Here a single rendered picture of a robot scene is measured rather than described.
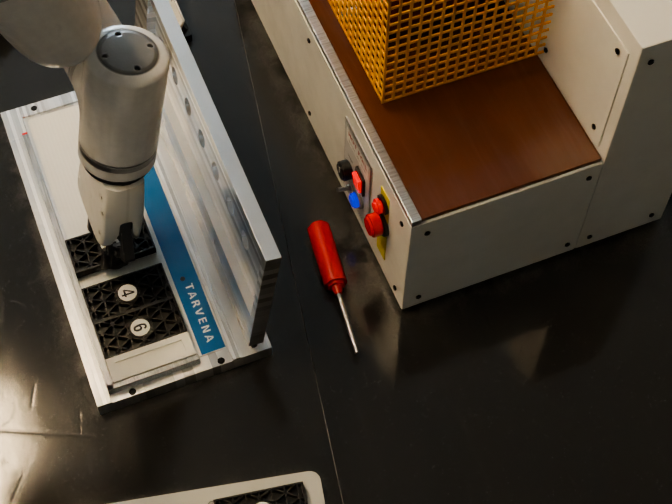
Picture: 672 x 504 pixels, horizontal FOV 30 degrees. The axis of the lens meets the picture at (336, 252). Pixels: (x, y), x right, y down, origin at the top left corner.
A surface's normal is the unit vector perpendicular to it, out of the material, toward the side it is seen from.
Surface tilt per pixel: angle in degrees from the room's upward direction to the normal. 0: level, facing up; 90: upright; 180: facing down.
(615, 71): 90
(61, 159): 0
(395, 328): 0
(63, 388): 0
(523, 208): 90
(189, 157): 9
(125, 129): 87
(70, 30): 87
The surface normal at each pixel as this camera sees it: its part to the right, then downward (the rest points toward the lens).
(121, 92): 0.00, 0.81
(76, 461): 0.01, -0.51
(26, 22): 0.18, 0.90
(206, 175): -0.91, 0.23
